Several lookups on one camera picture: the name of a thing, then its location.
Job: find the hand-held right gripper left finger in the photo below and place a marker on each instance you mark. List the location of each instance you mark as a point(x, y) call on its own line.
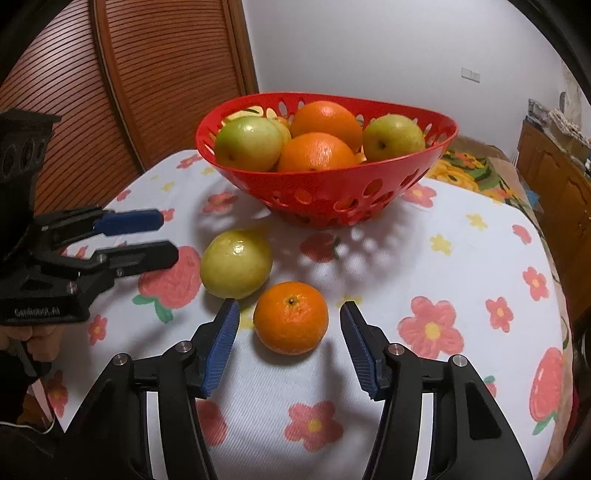
point(221, 346)

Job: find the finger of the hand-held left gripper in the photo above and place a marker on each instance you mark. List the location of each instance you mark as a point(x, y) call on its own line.
point(129, 221)
point(152, 256)

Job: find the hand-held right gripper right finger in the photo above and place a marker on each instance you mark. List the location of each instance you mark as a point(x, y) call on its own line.
point(360, 350)

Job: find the small orange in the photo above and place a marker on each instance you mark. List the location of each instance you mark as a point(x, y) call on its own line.
point(291, 323)

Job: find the green apple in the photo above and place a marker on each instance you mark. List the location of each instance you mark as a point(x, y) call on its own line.
point(247, 145)
point(235, 267)
point(392, 138)

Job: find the red perforated plastic basket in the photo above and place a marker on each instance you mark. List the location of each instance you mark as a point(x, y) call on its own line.
point(323, 189)

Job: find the large orange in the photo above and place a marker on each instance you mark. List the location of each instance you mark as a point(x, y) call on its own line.
point(328, 120)
point(316, 154)

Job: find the person's left hand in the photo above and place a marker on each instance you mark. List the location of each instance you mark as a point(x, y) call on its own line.
point(46, 344)

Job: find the white flower-print tablecloth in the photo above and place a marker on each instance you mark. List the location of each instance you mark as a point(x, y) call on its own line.
point(415, 258)

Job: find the wooden louvered wardrobe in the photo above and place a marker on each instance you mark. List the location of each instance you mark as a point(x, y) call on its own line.
point(175, 83)

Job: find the small blue object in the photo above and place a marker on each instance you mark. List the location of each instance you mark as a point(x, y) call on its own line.
point(532, 198)

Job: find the wooden cabinet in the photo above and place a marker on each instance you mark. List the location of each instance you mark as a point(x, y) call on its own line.
point(554, 194)

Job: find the pile of small boxes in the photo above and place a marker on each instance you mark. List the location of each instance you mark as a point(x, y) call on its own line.
point(554, 117)

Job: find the white wall switch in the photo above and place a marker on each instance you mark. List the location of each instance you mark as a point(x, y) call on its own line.
point(470, 74)

